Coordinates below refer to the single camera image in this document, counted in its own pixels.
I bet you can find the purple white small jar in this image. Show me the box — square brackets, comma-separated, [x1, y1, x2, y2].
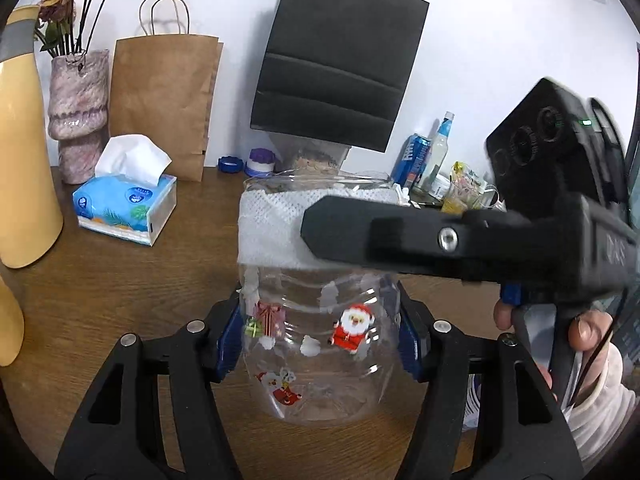
[244, 148, 277, 178]

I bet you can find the blue tissue box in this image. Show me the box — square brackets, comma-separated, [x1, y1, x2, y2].
[73, 134, 178, 246]

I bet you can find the person's right hand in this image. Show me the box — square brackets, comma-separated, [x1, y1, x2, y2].
[494, 300, 613, 405]

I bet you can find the brown paper bag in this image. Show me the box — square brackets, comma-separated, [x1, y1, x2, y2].
[110, 0, 224, 182]

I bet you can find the clear jar of grains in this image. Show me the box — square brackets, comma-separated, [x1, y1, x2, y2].
[281, 136, 350, 174]

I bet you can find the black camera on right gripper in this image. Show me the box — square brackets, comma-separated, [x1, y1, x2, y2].
[485, 78, 625, 220]

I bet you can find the clear plastic cup with stickers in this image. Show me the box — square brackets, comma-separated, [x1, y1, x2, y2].
[238, 171, 401, 426]

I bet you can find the clear glass bottle blue cap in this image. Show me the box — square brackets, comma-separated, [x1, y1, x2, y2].
[416, 112, 454, 194]

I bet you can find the black paper bag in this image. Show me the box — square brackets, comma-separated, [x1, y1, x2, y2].
[250, 0, 428, 152]

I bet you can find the yellow mug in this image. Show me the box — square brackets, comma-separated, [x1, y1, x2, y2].
[0, 278, 25, 366]

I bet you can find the yellow thermos jug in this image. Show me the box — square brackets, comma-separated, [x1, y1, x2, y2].
[0, 6, 63, 269]

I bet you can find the pink ceramic vase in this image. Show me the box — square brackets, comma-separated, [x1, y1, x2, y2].
[48, 50, 110, 185]

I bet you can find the glass of yellow drink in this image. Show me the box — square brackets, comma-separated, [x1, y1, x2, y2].
[440, 180, 498, 214]

